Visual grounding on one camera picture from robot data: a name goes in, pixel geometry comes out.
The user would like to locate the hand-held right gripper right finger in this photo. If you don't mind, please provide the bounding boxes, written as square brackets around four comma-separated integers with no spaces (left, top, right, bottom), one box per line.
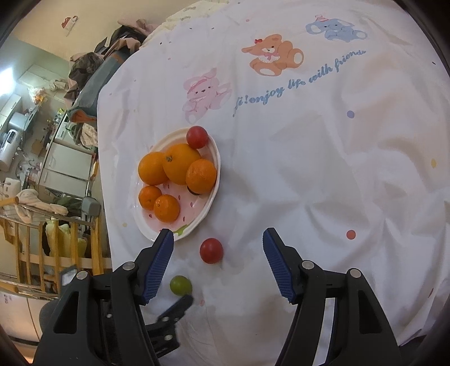
[263,227,401,366]

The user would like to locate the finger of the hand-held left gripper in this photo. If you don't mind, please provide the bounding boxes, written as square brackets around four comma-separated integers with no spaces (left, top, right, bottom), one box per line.
[145,294,195,357]

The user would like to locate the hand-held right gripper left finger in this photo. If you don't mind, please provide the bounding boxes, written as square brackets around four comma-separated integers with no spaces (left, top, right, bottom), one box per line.
[33,228,175,366]

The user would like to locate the green lime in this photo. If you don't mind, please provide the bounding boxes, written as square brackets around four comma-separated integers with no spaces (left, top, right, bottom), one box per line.
[170,275,192,296]

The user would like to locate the red tomato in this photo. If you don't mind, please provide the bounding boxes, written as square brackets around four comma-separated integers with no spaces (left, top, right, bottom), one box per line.
[186,126,209,149]
[200,238,224,264]

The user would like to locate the small tangerine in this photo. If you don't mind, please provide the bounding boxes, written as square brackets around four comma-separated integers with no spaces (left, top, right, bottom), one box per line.
[138,185,163,211]
[153,194,181,223]

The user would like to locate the pink strawberry print plate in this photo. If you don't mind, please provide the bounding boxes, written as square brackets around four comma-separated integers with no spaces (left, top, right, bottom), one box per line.
[132,127,222,242]

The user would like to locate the medium tangerine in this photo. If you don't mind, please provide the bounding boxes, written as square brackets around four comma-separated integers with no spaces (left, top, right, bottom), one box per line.
[185,159,217,194]

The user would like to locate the large orange with stem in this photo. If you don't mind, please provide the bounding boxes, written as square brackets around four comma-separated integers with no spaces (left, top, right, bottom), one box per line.
[162,143,202,186]

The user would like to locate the large smooth orange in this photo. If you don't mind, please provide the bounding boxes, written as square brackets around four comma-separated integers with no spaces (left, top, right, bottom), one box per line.
[138,151,169,186]

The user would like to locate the wooden chair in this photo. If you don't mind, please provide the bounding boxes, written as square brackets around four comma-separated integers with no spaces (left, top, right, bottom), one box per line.
[0,197,113,294]

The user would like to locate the white cartoon printed blanket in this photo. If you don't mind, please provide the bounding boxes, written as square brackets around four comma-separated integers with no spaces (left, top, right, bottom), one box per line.
[96,0,450,356]

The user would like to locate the white cabinet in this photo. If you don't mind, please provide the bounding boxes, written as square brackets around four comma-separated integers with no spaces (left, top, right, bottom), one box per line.
[37,141,97,198]

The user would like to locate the cream towel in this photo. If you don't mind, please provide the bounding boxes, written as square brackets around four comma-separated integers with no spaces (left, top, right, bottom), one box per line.
[14,189,69,224]

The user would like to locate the teal blanket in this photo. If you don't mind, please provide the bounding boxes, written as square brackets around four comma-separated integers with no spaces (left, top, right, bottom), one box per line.
[66,49,127,124]

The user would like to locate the white kitchen appliance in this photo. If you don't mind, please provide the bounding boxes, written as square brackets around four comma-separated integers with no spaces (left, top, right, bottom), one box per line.
[0,128,24,171]

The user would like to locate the pile of clothes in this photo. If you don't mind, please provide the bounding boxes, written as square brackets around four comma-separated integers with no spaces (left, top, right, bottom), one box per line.
[65,16,162,102]

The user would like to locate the yellow patterned quilt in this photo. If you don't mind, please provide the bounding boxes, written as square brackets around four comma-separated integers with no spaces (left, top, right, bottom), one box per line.
[141,0,233,46]

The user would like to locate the wall sticker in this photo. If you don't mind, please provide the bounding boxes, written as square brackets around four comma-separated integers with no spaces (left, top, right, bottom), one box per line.
[60,15,79,36]

